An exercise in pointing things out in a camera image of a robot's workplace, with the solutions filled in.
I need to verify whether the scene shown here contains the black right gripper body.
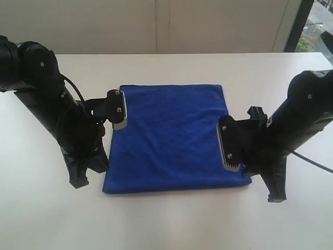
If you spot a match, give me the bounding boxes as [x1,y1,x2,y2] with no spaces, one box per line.
[245,105,291,175]

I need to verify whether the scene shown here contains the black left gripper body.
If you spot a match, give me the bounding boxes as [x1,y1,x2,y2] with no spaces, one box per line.
[56,104,105,167]

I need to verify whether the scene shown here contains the blue towel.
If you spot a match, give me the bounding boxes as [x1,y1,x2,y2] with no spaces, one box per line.
[103,84,251,194]

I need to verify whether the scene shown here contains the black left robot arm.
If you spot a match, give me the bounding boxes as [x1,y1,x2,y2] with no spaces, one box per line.
[1,36,108,189]

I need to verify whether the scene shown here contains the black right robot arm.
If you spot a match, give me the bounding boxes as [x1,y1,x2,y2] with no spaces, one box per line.
[242,70,332,203]

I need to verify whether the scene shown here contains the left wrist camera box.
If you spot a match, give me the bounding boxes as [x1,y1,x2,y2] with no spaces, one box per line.
[85,90,127,130]

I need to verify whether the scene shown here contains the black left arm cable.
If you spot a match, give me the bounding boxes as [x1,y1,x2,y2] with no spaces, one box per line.
[61,74,86,105]

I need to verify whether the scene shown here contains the beige wall panel partition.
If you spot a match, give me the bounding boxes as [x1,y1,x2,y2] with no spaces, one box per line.
[1,1,300,54]

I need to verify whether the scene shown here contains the black window frame post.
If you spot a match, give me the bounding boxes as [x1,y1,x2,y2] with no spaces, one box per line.
[284,0,314,53]

